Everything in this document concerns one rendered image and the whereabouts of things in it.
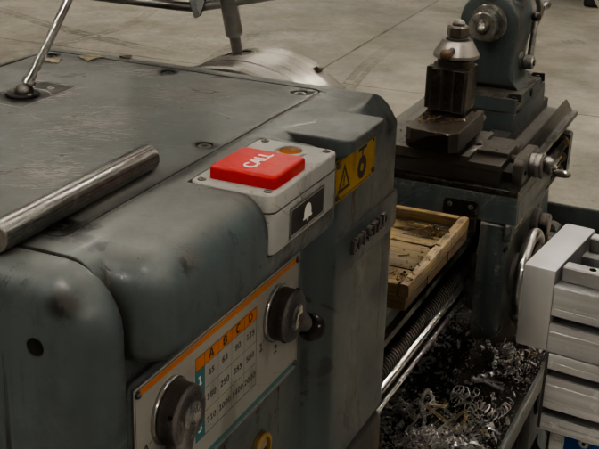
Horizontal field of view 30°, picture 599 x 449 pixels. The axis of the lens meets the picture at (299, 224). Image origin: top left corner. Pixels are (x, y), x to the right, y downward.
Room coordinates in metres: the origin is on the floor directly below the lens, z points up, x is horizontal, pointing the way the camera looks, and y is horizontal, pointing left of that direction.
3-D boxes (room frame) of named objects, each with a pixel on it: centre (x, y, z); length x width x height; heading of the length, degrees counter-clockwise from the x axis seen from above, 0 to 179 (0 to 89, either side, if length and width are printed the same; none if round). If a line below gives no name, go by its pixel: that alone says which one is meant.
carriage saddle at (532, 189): (1.99, -0.21, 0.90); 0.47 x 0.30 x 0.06; 66
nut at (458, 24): (1.91, -0.26, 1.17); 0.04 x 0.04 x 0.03
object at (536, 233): (1.88, -0.41, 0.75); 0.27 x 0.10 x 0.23; 156
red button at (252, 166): (0.87, 0.04, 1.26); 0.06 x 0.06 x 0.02; 66
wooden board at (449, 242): (1.63, -0.05, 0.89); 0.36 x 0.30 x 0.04; 66
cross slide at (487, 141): (1.94, -0.21, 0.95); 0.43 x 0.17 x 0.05; 66
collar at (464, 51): (1.91, -0.26, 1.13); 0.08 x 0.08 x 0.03
